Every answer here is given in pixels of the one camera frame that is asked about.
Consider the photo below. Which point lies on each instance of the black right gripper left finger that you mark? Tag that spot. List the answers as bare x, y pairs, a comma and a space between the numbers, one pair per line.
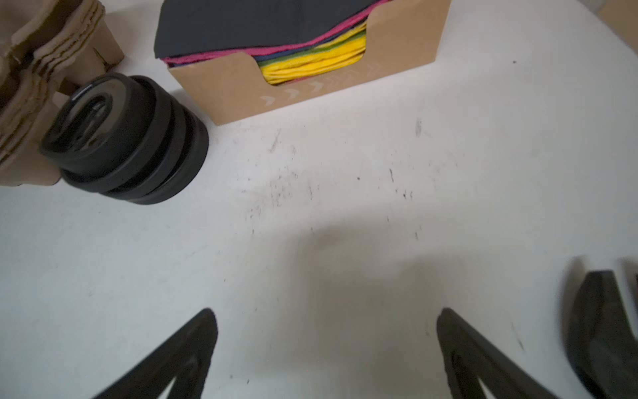
181, 363

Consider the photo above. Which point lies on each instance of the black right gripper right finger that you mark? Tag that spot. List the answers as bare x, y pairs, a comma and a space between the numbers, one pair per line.
472, 364

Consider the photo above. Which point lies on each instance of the black adjustable wrench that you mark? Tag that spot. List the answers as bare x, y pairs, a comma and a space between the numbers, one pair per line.
600, 345

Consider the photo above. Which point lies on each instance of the stack of black cup lids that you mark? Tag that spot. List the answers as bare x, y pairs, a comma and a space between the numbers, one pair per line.
127, 138

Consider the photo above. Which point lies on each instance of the stack of coloured napkins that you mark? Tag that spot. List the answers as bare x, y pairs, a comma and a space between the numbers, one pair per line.
289, 40

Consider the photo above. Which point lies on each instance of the stack of pulp cup carriers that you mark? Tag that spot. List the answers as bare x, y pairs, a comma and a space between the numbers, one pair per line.
47, 47

